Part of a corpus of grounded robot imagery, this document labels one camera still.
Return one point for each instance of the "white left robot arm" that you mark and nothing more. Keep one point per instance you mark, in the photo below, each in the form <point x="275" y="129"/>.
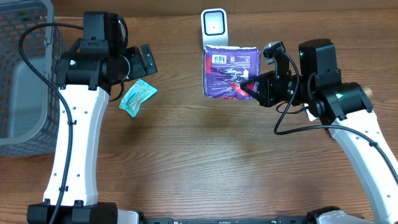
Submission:
<point x="85" y="75"/>

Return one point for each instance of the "white tube gold cap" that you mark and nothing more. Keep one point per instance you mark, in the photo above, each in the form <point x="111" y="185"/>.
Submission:
<point x="367" y="91"/>

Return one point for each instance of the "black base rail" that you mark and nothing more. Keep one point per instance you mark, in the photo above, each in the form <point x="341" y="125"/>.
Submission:
<point x="331" y="214"/>

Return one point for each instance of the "teal wet wipes pack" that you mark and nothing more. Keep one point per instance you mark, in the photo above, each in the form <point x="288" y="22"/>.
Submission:
<point x="135" y="96"/>

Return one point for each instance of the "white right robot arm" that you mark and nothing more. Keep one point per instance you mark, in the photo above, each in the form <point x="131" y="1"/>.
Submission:
<point x="344" y="109"/>

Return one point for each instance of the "grey plastic mesh basket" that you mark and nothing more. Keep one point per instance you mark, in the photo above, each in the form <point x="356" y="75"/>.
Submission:
<point x="29" y="109"/>

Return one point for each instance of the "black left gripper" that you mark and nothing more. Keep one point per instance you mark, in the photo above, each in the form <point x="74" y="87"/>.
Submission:
<point x="142" y="68"/>

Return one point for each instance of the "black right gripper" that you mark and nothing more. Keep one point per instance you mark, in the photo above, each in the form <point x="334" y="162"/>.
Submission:
<point x="267" y="94"/>

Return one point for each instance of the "white barcode scanner box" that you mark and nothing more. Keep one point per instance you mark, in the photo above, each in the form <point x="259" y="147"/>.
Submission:
<point x="214" y="27"/>

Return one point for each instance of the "red purple pad pack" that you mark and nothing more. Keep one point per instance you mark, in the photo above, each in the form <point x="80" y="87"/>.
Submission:
<point x="224" y="68"/>

